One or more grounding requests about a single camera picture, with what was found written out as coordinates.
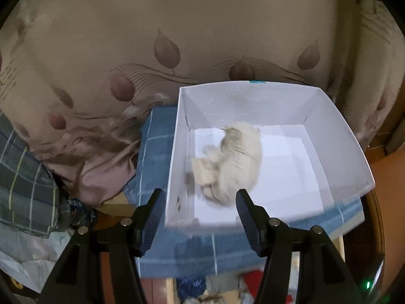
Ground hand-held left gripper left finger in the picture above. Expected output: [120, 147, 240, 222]
[38, 188, 167, 304]

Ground red underwear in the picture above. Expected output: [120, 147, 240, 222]
[242, 271, 266, 292]

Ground white plastic bag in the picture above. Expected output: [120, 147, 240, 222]
[0, 218, 72, 293]

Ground clothes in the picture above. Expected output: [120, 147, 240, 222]
[165, 269, 301, 304]

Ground dark printed packet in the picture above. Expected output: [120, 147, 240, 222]
[65, 196, 97, 229]

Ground white cardboard box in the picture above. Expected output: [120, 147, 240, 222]
[165, 81, 375, 236]

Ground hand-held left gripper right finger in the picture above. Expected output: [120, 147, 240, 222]
[236, 188, 364, 304]

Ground wooden bed frame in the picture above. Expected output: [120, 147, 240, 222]
[367, 123, 405, 157]

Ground dark blue lace underwear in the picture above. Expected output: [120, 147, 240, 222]
[175, 277, 208, 301]

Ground blue plaid cloth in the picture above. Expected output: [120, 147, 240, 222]
[123, 104, 364, 279]

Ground grey plaid cloth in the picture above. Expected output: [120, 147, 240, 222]
[0, 111, 70, 238]

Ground beige leaf-print bedsheet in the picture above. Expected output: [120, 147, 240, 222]
[0, 0, 405, 210]

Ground cream underwear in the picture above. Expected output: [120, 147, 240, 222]
[191, 121, 263, 206]

